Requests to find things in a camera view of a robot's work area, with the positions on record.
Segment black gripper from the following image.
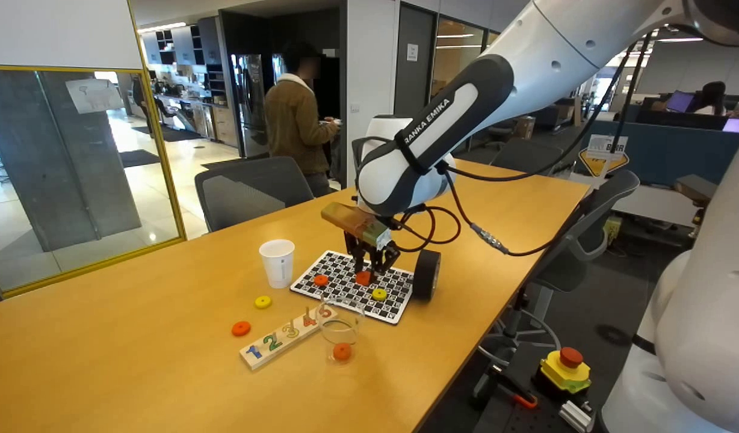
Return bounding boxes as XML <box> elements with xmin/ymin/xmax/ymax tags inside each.
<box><xmin>342</xmin><ymin>229</ymin><xmax>405</xmax><ymax>285</ymax></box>

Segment transparent plastic cup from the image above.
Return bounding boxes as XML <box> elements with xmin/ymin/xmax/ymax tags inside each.
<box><xmin>317</xmin><ymin>312</ymin><xmax>363</xmax><ymax>365</ymax></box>

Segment white paper cup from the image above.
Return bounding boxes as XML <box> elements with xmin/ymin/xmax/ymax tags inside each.
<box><xmin>258</xmin><ymin>238</ymin><xmax>299</xmax><ymax>290</ymax></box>

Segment black white marker board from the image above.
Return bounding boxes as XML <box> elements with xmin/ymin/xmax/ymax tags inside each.
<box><xmin>288</xmin><ymin>248</ymin><xmax>416</xmax><ymax>326</ymax></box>

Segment wooden number peg board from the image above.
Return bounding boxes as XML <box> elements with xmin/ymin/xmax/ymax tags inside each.
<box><xmin>239</xmin><ymin>301</ymin><xmax>340</xmax><ymax>373</ymax></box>

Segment dark grey office chair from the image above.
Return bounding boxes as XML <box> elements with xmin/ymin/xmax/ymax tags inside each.
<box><xmin>193</xmin><ymin>153</ymin><xmax>317</xmax><ymax>236</ymax></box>

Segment person in brown jacket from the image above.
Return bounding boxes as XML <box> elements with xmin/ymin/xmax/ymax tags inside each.
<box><xmin>261</xmin><ymin>38</ymin><xmax>345</xmax><ymax>200</ymax></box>

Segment black clamp orange grip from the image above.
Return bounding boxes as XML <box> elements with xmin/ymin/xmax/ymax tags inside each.
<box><xmin>495</xmin><ymin>383</ymin><xmax>541</xmax><ymax>413</ymax></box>

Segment black office chair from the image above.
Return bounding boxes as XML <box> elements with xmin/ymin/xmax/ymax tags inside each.
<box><xmin>521</xmin><ymin>168</ymin><xmax>642</xmax><ymax>323</ymax></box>

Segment black glass doors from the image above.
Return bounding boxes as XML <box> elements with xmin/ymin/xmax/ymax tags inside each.
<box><xmin>222</xmin><ymin>10</ymin><xmax>345</xmax><ymax>182</ymax></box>

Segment yellow red emergency stop button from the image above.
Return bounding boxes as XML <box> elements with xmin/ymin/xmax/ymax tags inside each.
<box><xmin>540</xmin><ymin>344</ymin><xmax>595</xmax><ymax>397</ymax></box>

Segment yellow white sign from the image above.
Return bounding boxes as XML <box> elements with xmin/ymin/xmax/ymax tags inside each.
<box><xmin>580</xmin><ymin>131</ymin><xmax>633</xmax><ymax>180</ymax></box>

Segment yellow framed glass partition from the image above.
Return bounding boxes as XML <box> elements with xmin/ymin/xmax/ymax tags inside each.
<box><xmin>0</xmin><ymin>62</ymin><xmax>188</xmax><ymax>301</ymax></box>

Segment blue office divider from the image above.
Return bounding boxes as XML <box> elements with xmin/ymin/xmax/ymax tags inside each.
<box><xmin>582</xmin><ymin>117</ymin><xmax>739</xmax><ymax>194</ymax></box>

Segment white paper sign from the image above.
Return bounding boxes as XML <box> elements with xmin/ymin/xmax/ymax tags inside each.
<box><xmin>62</xmin><ymin>75</ymin><xmax>127</xmax><ymax>116</ymax></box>

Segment seated person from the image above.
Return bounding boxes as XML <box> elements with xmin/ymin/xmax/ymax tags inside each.
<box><xmin>692</xmin><ymin>80</ymin><xmax>730</xmax><ymax>116</ymax></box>

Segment wrist mounted camera bar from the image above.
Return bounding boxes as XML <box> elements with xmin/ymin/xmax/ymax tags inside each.
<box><xmin>317</xmin><ymin>200</ymin><xmax>394</xmax><ymax>253</ymax></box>

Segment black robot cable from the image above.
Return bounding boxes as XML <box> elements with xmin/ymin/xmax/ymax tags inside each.
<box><xmin>394</xmin><ymin>32</ymin><xmax>652</xmax><ymax>260</ymax></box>

